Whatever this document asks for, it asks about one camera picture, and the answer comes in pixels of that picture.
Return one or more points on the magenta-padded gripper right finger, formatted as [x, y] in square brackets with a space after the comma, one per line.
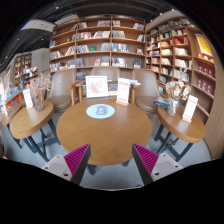
[146, 159]

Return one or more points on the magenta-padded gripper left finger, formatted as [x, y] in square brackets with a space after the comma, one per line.
[77, 159]

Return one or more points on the round light blue mouse pad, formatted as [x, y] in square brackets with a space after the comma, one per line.
[89, 112]

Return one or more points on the round wooden side table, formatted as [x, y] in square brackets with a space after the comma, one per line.
[30, 121]
[180, 128]

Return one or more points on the stack of books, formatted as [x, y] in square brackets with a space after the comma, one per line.
[161, 102]

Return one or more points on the brown wooden-armed armchair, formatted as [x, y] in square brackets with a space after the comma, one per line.
[146, 93]
[105, 70]
[61, 90]

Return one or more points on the small white red table sign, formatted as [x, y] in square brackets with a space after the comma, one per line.
[190, 108]
[28, 98]

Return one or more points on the large white red table sign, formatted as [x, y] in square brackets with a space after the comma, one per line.
[123, 90]

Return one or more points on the white framed flower picture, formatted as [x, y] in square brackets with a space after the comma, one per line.
[96, 86]

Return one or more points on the light blue book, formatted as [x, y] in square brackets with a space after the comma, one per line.
[135, 82]

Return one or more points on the dark cover book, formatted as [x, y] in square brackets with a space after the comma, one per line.
[112, 85]

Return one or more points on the small distant bookshelf unit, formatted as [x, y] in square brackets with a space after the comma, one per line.
[21, 65]

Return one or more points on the tall angled wooden bookshelf unit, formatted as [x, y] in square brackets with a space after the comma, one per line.
[173, 46]

